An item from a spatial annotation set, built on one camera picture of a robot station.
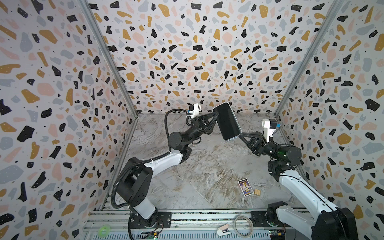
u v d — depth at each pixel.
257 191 0.82
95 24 0.75
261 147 0.57
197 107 0.65
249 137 0.59
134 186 0.44
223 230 0.70
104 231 0.71
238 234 0.70
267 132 0.57
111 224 0.74
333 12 0.72
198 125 0.58
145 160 0.49
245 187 0.84
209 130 0.62
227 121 0.70
